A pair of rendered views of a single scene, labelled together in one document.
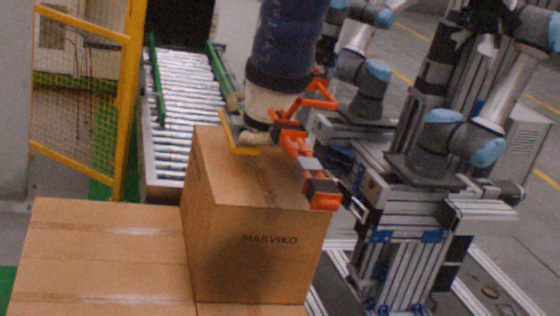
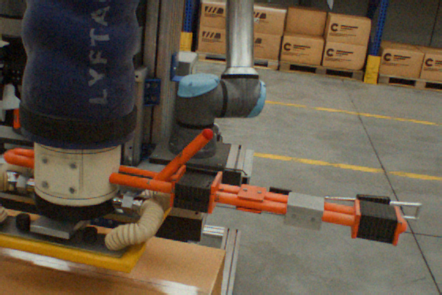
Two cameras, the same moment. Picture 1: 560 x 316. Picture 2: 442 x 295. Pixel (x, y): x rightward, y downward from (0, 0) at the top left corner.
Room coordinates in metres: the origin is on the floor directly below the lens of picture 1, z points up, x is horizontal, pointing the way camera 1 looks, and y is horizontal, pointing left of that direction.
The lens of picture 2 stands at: (1.17, 0.76, 1.64)
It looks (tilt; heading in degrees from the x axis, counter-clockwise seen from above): 20 degrees down; 293
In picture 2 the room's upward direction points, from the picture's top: 7 degrees clockwise
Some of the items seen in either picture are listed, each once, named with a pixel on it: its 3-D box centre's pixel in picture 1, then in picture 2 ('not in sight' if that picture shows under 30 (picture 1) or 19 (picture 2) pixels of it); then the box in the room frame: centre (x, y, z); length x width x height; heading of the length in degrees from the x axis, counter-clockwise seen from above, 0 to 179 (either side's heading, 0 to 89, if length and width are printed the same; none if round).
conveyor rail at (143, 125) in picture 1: (141, 102); not in sight; (3.25, 0.59, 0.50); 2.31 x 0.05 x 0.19; 15
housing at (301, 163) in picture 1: (308, 169); (304, 210); (1.40, -0.23, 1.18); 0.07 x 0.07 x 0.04; 15
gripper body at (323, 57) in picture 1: (326, 50); (20, 60); (2.18, -0.29, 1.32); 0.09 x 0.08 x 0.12; 15
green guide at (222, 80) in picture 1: (226, 79); not in sight; (3.74, 0.11, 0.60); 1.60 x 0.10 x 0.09; 15
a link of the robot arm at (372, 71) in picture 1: (374, 77); not in sight; (2.36, -0.55, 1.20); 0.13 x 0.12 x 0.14; 59
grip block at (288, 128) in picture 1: (289, 133); (196, 188); (1.61, -0.17, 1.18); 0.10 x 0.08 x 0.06; 105
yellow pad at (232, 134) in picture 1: (238, 126); (56, 233); (1.82, -0.02, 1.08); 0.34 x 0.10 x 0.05; 15
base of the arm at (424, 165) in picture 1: (429, 157); (193, 134); (1.89, -0.72, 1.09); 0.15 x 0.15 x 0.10
